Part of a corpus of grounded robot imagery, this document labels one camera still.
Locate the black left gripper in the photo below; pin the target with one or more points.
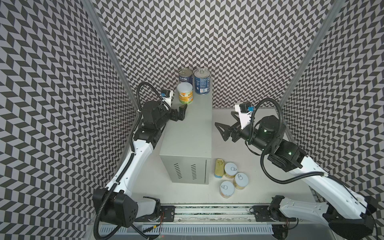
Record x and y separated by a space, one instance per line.
181 112

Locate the gold rectangular sardine tin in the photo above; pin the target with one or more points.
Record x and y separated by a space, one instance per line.
219 168

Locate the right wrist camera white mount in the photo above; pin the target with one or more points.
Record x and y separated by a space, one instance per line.
244 111

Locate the aluminium corner post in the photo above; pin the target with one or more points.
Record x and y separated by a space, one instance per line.
94 18
321 34

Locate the tomato can dark label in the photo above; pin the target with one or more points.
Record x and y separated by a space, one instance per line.
185 76

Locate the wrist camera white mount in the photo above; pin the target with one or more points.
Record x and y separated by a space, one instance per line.
167 96
244 111

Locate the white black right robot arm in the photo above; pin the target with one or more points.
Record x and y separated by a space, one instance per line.
347 213

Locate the grey metal cabinet box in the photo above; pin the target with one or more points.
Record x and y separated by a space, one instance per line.
186 150

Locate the left aluminium corner post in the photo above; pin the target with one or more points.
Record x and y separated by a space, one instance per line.
94 18

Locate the white lid can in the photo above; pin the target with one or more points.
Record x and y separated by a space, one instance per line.
231 170
227 189
185 92
241 181

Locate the white lid can front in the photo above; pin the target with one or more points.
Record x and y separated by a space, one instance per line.
227 189

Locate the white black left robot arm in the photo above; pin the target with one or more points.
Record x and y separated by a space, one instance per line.
114 203

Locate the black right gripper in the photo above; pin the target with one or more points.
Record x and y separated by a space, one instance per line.
235 133

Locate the right aluminium corner post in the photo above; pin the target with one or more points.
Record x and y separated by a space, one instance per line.
321 34

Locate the blue label tin can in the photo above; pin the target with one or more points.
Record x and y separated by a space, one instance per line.
202 81

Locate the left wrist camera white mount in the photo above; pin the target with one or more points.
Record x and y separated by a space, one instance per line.
167 96

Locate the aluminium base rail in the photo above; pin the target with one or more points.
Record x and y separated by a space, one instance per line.
221 222

